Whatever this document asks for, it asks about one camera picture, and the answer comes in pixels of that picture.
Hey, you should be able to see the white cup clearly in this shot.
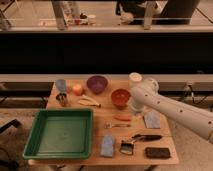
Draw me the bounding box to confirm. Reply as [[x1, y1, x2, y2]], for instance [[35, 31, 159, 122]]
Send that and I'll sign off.
[[129, 72, 142, 87]]

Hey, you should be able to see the black-handled tool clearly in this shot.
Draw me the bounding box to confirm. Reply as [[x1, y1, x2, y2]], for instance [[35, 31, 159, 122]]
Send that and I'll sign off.
[[132, 134, 162, 142]]

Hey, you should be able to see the small metal cup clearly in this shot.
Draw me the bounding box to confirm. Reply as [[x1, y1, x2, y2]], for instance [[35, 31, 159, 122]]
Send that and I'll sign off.
[[56, 93, 68, 107]]

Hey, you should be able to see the green plastic tray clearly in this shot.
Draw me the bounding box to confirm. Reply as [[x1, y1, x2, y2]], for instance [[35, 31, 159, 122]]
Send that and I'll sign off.
[[23, 109, 93, 160]]

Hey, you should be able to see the red bowl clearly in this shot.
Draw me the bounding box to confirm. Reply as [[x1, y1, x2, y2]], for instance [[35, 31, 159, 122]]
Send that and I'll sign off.
[[111, 89, 130, 110]]

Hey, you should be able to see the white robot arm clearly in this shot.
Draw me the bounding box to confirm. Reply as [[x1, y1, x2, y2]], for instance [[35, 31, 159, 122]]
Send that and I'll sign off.
[[128, 78, 213, 144]]

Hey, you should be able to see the blue yellow sponge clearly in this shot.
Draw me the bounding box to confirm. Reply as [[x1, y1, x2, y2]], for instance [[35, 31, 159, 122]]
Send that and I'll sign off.
[[144, 111, 160, 129]]

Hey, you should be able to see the red pepper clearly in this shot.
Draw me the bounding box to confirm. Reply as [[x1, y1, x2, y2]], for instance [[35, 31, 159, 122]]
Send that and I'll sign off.
[[113, 115, 132, 122]]

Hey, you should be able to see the purple bowl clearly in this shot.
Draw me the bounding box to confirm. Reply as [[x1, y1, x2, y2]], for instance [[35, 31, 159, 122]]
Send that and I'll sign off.
[[86, 75, 108, 94]]

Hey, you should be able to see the blue-grey cup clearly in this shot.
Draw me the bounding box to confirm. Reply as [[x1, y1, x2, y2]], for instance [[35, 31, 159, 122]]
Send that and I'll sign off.
[[55, 79, 66, 93]]

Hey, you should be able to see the metal fork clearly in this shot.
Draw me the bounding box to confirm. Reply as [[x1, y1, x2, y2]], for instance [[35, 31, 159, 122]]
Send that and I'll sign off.
[[104, 123, 131, 129]]

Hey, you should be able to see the banana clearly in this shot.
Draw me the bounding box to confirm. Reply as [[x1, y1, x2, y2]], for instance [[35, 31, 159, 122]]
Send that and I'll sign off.
[[78, 95, 101, 107]]

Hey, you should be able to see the apple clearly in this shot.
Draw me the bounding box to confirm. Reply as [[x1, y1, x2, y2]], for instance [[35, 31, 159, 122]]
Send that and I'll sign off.
[[72, 84, 84, 96]]

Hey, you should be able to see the black eraser block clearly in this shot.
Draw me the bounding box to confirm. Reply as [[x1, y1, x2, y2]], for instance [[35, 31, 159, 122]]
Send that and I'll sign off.
[[145, 147, 171, 159]]

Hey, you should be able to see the blue cloth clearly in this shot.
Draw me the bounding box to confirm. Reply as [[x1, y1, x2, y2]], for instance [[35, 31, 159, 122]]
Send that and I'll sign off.
[[100, 135, 115, 157]]

